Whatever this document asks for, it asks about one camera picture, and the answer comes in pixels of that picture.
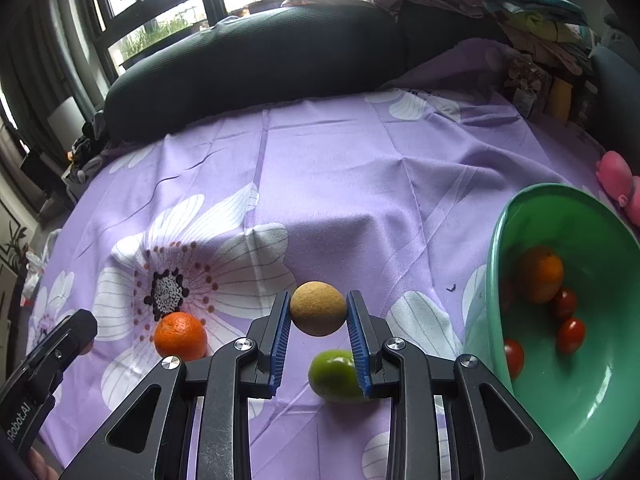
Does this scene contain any grey curtain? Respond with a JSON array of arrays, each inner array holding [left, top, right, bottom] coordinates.
[[0, 0, 112, 161]]

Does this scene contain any white board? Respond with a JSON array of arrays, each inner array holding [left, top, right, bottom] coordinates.
[[46, 96, 87, 147]]

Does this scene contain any large brown longan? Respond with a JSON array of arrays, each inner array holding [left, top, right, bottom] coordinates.
[[289, 281, 347, 337]]

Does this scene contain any heap of dark clutter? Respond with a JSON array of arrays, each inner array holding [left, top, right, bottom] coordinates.
[[65, 109, 112, 183]]

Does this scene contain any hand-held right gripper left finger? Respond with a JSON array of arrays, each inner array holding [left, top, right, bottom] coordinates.
[[60, 290, 292, 480]]

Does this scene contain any red cherry tomato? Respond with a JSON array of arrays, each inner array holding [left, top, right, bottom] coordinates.
[[504, 338, 526, 380], [550, 287, 579, 320], [556, 317, 587, 355]]

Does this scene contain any green plastic bowl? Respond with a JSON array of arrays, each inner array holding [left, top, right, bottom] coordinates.
[[462, 182, 640, 480]]

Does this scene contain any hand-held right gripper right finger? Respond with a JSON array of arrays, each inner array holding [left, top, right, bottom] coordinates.
[[346, 289, 581, 480]]

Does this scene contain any person's left hand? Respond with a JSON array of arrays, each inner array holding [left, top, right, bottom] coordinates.
[[26, 447, 63, 480]]

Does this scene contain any dark long cushion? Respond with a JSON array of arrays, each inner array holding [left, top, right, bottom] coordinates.
[[104, 7, 407, 142]]

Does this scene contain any stack of colourful folded cloths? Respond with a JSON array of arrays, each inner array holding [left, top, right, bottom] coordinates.
[[475, 0, 601, 123]]

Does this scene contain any white plastic bag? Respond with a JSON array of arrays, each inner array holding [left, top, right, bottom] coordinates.
[[24, 229, 63, 293]]

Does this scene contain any green jujube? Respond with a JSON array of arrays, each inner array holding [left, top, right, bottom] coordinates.
[[307, 350, 368, 405]]

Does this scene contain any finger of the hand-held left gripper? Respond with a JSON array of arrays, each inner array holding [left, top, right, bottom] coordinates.
[[15, 309, 99, 396]]

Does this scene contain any orange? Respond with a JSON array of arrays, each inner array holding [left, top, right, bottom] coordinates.
[[516, 246, 565, 305], [153, 311, 208, 362]]

